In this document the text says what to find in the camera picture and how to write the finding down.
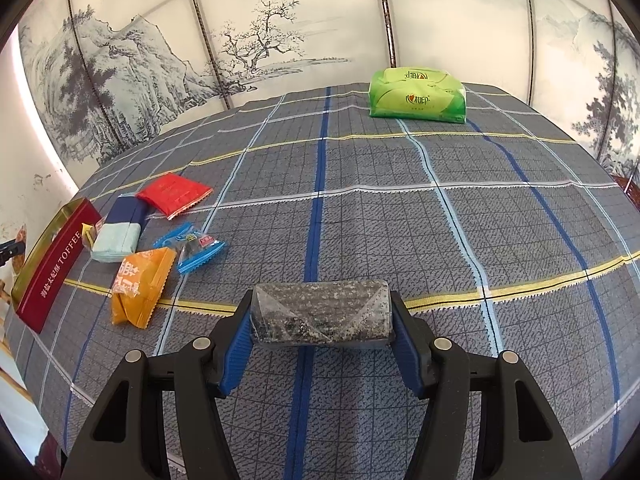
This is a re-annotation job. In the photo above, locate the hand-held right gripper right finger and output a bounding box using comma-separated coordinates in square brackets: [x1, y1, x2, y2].
[387, 290, 583, 480]

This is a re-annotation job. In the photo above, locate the green tissue pack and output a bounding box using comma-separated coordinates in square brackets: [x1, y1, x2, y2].
[368, 66, 467, 123]

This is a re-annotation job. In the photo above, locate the red snack packet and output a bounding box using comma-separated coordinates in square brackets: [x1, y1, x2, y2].
[136, 174, 213, 220]

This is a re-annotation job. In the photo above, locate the red tin box gold interior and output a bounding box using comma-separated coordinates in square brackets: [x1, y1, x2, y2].
[11, 197, 103, 335]

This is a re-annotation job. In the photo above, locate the dark sesame snack bar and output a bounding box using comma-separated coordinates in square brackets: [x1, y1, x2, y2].
[250, 279, 392, 348]

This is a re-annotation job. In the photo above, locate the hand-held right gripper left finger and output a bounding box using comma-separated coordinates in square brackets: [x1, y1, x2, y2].
[60, 290, 256, 480]

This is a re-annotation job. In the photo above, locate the orange snack packet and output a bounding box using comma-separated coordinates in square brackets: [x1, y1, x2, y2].
[110, 247, 177, 329]

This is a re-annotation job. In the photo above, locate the navy and light blue pack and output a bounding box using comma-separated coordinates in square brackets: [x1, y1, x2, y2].
[91, 195, 149, 263]

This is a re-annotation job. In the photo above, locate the grey plaid blanket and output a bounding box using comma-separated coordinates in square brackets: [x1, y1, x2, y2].
[5, 81, 640, 480]

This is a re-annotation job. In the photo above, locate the landscape painted folding screen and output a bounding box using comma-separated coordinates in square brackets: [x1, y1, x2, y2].
[20, 0, 640, 196]

